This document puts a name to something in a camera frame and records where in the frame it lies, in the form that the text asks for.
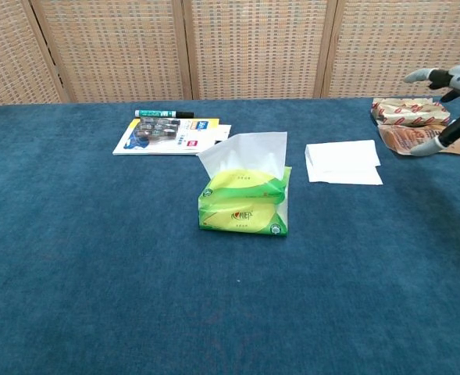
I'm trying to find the small white paper card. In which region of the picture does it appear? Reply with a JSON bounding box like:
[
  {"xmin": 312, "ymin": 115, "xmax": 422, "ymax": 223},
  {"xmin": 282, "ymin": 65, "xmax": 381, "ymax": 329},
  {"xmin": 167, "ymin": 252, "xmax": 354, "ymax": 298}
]
[{"xmin": 212, "ymin": 123, "xmax": 233, "ymax": 145}]

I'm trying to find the woven wooden screen panel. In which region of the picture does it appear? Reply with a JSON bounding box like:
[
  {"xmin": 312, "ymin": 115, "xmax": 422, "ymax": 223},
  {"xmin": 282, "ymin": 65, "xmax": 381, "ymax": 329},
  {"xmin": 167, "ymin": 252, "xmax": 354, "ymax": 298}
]
[
  {"xmin": 0, "ymin": 0, "xmax": 71, "ymax": 108},
  {"xmin": 21, "ymin": 0, "xmax": 194, "ymax": 105},
  {"xmin": 321, "ymin": 0, "xmax": 460, "ymax": 99},
  {"xmin": 181, "ymin": 0, "xmax": 338, "ymax": 101}
]

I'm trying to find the white blue blister card pack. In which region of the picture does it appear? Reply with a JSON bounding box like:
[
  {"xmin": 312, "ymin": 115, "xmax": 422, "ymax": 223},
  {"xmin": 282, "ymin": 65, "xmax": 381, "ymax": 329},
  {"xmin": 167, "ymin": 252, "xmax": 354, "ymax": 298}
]
[{"xmin": 112, "ymin": 117, "xmax": 220, "ymax": 156}]

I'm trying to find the white tissue sheet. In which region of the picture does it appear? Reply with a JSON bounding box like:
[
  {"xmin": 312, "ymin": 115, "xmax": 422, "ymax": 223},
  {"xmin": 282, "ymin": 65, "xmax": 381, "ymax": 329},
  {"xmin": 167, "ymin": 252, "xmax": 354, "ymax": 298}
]
[
  {"xmin": 304, "ymin": 139, "xmax": 383, "ymax": 186},
  {"xmin": 196, "ymin": 131, "xmax": 288, "ymax": 187}
]

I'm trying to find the blue table cloth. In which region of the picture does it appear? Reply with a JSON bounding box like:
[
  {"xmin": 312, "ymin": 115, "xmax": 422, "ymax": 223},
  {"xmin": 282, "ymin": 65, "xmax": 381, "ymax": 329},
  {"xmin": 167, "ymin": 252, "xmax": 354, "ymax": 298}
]
[{"xmin": 0, "ymin": 93, "xmax": 460, "ymax": 375}]

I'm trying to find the brown red printed wrapped package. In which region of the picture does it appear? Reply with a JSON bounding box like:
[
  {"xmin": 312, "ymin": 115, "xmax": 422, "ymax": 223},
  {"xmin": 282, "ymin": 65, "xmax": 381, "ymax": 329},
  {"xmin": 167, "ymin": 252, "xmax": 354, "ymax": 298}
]
[{"xmin": 370, "ymin": 97, "xmax": 451, "ymax": 127}]

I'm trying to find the brown spout pouch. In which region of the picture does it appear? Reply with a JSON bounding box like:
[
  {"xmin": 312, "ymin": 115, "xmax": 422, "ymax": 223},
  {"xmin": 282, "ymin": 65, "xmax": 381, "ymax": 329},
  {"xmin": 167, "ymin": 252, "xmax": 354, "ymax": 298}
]
[{"xmin": 376, "ymin": 123, "xmax": 460, "ymax": 156}]

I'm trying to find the green black marker pen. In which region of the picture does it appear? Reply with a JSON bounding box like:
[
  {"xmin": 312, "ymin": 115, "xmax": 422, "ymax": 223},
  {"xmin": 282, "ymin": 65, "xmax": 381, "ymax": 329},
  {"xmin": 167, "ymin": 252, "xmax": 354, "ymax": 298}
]
[{"xmin": 134, "ymin": 109, "xmax": 195, "ymax": 120}]

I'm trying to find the green yellow tissue pack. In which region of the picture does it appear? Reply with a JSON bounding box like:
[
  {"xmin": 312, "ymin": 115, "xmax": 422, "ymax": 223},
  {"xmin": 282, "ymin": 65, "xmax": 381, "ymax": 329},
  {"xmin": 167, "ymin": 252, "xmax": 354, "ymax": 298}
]
[{"xmin": 197, "ymin": 166, "xmax": 293, "ymax": 238}]

